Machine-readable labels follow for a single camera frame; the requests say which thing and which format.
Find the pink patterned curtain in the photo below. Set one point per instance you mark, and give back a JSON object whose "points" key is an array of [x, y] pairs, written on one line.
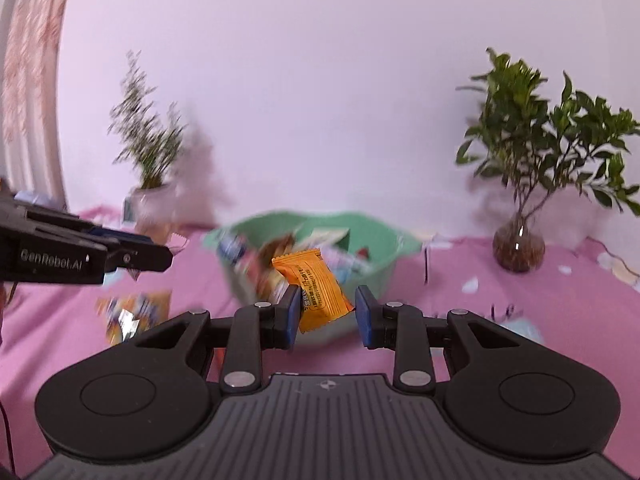
{"points": [[30, 42]]}

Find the pink printed tablecloth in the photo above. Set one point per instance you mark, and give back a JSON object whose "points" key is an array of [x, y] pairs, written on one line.
{"points": [[574, 304]]}

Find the orange snack packet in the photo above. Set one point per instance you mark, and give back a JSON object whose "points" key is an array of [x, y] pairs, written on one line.
{"points": [[323, 299]]}

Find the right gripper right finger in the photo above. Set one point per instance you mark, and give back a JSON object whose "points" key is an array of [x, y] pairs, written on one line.
{"points": [[502, 391]]}

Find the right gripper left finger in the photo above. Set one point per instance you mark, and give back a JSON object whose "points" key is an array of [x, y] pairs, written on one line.
{"points": [[150, 394]]}

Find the small plant in white cup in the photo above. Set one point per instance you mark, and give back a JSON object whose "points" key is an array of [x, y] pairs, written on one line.
{"points": [[151, 144]]}

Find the green plastic bowl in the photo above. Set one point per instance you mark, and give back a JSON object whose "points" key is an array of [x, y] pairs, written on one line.
{"points": [[330, 256]]}

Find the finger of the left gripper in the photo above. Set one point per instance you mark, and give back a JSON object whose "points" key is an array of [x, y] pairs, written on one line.
{"points": [[138, 256], [76, 224]]}

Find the leafy plant in glass vase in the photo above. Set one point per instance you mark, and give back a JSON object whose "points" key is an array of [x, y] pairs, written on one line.
{"points": [[536, 149]]}

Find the yellow blue chip bag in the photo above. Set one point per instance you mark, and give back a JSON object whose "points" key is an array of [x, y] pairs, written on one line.
{"points": [[128, 316]]}

